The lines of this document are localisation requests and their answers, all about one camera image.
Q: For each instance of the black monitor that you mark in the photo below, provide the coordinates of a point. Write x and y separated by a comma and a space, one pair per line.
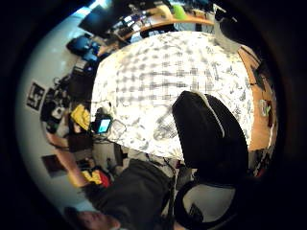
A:
96, 21

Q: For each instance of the black white marker poster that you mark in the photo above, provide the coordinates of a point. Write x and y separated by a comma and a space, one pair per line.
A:
35, 96

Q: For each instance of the curved wooden desk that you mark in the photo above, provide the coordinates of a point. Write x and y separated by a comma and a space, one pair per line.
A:
166, 23

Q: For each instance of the dark wall picture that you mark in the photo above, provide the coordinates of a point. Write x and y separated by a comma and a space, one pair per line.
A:
53, 165

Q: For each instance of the grey and black office chair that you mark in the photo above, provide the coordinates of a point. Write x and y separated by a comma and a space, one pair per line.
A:
227, 32

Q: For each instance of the small device with lit screen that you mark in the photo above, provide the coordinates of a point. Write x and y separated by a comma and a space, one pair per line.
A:
103, 125

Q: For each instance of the clear green packet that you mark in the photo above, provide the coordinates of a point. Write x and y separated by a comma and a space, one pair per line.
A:
264, 108

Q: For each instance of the the person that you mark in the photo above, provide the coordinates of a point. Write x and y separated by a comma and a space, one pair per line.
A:
134, 195

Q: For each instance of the yellow red bag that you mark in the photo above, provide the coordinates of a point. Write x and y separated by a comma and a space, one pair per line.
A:
93, 176

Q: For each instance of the green chair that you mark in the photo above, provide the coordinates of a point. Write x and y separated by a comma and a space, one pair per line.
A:
179, 12

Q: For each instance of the blue chair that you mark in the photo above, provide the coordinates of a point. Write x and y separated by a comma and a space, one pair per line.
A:
83, 47

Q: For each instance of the black white checked cloth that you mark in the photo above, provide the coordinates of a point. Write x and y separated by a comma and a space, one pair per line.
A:
166, 80

